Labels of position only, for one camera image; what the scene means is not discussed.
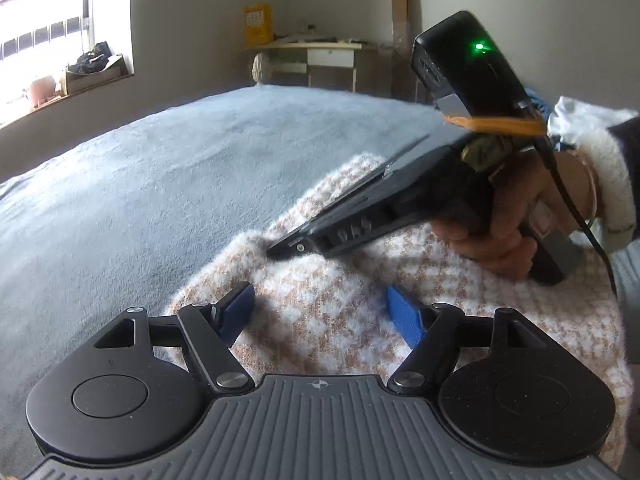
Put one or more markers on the window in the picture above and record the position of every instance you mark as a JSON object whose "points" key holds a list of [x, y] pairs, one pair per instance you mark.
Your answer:
{"points": [[40, 10]]}

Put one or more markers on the white garment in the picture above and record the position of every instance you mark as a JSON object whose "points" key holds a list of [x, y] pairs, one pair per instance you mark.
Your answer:
{"points": [[585, 110]]}

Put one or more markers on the person's right hand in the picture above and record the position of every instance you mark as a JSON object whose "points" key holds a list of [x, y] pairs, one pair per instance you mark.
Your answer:
{"points": [[505, 200]]}

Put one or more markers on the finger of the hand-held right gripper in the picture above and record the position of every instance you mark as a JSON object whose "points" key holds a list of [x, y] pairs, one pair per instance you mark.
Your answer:
{"points": [[300, 242]]}

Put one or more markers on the white wooden desk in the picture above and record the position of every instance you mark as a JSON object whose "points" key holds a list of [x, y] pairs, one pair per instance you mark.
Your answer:
{"points": [[320, 55]]}

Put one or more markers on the woven beige basket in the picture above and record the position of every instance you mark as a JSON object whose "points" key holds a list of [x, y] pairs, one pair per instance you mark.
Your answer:
{"points": [[259, 67]]}

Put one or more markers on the person's right forearm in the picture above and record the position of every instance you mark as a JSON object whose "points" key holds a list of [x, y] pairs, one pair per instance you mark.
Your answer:
{"points": [[610, 170]]}

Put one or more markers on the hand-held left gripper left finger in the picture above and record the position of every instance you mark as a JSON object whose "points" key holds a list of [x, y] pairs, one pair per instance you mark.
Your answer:
{"points": [[237, 310]]}

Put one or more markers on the dark cloth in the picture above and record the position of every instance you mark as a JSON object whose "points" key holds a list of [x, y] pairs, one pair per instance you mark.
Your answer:
{"points": [[92, 60]]}

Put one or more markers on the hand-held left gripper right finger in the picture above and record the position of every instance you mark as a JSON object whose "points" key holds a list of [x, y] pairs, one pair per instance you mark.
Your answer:
{"points": [[405, 317]]}

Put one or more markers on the cardboard box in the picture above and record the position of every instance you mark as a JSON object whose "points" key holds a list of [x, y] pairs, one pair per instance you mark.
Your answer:
{"points": [[92, 80]]}

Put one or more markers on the grey fleece blanket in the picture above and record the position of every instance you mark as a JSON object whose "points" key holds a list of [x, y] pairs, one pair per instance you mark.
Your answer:
{"points": [[150, 185]]}

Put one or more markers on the beige white houndstooth cardigan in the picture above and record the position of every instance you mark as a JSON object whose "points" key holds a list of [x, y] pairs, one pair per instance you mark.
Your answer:
{"points": [[325, 285]]}

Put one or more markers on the pink pot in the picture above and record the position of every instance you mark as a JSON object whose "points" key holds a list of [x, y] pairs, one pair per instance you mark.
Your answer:
{"points": [[42, 91]]}

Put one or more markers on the wooden plank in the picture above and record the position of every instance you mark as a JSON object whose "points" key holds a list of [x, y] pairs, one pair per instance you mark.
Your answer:
{"points": [[399, 20]]}

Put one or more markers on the yellow box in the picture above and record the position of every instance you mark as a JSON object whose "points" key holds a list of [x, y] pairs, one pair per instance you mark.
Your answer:
{"points": [[257, 22]]}

